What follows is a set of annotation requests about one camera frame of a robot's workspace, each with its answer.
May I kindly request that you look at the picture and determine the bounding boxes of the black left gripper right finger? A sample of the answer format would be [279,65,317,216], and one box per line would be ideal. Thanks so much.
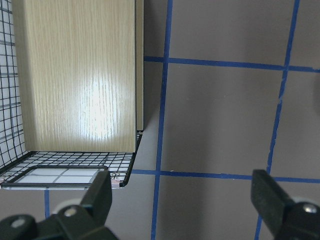
[250,169,295,225]

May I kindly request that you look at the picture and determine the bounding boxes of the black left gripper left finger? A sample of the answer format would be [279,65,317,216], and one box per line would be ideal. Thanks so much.
[80,170,112,225]

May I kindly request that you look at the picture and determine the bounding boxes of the wire basket with wooden shelf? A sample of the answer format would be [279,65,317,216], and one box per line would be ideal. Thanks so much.
[0,0,144,190]

